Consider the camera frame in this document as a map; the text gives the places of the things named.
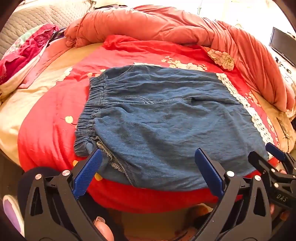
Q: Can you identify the person's left hand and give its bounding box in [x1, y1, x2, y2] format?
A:
[93, 217, 115, 241]

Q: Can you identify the magenta pink garment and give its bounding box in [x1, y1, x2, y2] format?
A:
[0, 23, 60, 85]

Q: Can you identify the blue denim pants lace hem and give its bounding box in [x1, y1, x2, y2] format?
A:
[74, 64, 275, 192]

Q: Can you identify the red floral blanket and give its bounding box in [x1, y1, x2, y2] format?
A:
[17, 35, 281, 214]

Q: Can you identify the person's right hand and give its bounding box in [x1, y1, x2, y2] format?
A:
[269, 203, 290, 222]

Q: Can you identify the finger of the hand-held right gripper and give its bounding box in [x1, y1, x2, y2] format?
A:
[265, 142, 296, 176]
[248, 151, 296, 189]

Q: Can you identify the grey quilted headboard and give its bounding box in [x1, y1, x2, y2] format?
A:
[0, 0, 94, 58]

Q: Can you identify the pale floral cloth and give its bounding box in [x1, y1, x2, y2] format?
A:
[0, 24, 52, 100]

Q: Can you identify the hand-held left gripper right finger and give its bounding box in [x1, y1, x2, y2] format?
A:
[194, 148, 272, 241]

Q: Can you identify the coral pink quilt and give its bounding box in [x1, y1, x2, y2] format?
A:
[63, 5, 295, 113]

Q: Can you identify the black flat screen television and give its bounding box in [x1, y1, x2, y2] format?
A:
[269, 27, 296, 68]

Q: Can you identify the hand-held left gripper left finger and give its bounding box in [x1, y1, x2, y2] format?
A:
[24, 148, 103, 241]

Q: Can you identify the white and purple shoe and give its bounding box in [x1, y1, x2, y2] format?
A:
[2, 195, 25, 237]

